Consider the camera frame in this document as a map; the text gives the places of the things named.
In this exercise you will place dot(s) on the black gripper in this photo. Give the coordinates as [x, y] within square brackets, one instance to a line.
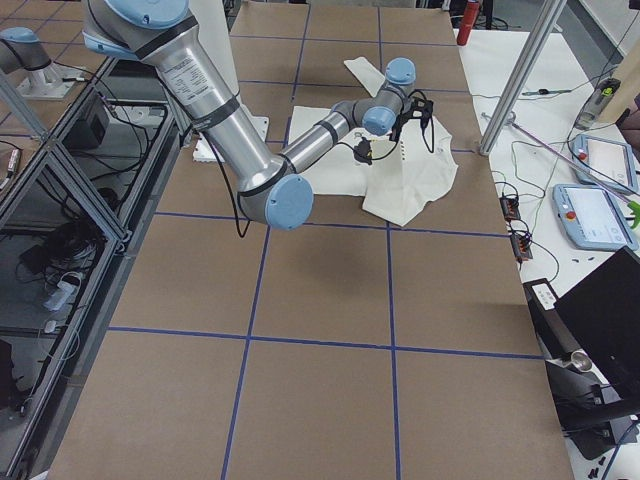
[396, 131]

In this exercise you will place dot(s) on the cream long-sleeve cat shirt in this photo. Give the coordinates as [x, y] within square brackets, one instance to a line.
[345, 150]

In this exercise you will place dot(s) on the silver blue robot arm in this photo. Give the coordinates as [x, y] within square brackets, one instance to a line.
[22, 49]
[270, 187]

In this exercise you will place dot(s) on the red cylindrical bottle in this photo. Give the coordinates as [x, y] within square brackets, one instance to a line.
[468, 21]

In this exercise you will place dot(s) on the upper orange circuit board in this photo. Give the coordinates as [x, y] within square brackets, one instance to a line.
[510, 208]

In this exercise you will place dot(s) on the orange circuit board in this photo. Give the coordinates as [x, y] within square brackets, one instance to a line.
[521, 247]
[510, 208]

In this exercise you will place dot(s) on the lower orange circuit board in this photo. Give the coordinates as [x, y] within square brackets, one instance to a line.
[521, 247]

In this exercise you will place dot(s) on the clear water bottle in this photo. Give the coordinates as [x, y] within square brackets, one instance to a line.
[595, 104]

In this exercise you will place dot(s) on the near teach pendant tablet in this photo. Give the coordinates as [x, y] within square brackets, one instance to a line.
[591, 218]

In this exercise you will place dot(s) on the teach pendant tablet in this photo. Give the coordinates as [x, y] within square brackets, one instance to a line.
[591, 218]
[609, 161]

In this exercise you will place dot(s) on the far teach pendant tablet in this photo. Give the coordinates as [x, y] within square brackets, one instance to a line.
[609, 161]

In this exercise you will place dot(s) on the black box white label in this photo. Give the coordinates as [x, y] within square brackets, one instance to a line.
[541, 299]

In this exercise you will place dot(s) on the metal reacher grabber tool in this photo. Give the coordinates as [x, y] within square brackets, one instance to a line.
[570, 160]

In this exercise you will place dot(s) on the black monitor on stand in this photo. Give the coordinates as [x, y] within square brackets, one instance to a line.
[601, 312]

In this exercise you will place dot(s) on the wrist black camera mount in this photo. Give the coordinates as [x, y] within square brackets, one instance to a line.
[422, 110]

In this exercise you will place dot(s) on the green strap smartwatch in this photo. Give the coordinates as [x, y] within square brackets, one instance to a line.
[545, 92]

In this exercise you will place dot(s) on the aluminium frame post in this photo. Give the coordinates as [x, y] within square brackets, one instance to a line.
[543, 26]

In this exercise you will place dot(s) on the white central pedestal column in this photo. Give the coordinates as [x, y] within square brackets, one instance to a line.
[231, 130]

